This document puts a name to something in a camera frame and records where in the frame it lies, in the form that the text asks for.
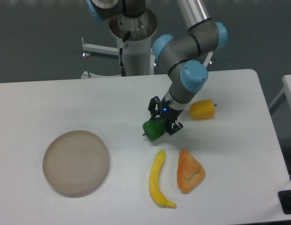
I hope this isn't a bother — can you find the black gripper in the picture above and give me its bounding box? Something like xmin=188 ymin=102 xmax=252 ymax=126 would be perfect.
xmin=148 ymin=96 xmax=184 ymax=135

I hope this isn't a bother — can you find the green bell pepper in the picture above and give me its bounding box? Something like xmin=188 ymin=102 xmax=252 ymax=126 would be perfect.
xmin=142 ymin=117 xmax=165 ymax=141

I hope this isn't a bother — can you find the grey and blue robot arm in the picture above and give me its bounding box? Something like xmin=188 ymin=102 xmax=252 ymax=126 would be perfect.
xmin=87 ymin=0 xmax=228 ymax=141

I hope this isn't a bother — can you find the yellow bell pepper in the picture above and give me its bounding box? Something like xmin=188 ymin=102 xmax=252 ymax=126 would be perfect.
xmin=190 ymin=99 xmax=217 ymax=120

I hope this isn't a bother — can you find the orange triangular bread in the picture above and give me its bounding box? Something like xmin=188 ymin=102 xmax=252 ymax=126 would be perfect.
xmin=177 ymin=150 xmax=206 ymax=194

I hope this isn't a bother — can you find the yellow banana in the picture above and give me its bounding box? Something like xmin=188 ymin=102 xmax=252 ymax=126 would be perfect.
xmin=149 ymin=150 xmax=176 ymax=209

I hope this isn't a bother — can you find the beige round plate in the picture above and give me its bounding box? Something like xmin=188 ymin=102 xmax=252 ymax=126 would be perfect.
xmin=42 ymin=130 xmax=110 ymax=197

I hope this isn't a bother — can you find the white side table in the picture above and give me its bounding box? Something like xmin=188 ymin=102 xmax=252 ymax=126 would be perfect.
xmin=268 ymin=75 xmax=291 ymax=115

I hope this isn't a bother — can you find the black device at right edge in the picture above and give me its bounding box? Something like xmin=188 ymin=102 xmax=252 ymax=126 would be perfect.
xmin=278 ymin=190 xmax=291 ymax=215

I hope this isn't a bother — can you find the black cable on pedestal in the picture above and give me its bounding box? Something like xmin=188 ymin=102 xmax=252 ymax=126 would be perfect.
xmin=118 ymin=30 xmax=131 ymax=77

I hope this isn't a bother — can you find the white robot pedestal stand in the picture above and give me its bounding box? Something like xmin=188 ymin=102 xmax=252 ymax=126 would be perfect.
xmin=80 ymin=9 xmax=215 ymax=79

